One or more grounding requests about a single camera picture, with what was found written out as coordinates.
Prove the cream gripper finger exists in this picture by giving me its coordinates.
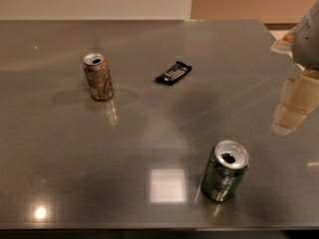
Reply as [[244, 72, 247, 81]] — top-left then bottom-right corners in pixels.
[[271, 71, 319, 135], [271, 28, 296, 54]]

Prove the green soda can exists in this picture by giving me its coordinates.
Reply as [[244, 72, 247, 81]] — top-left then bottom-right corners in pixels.
[[200, 139, 249, 202]]

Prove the orange soda can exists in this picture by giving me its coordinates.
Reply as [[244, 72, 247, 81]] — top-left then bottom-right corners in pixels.
[[83, 53, 114, 101]]

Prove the black candy bar wrapper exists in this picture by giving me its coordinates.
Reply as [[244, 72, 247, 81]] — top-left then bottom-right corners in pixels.
[[156, 61, 192, 86]]

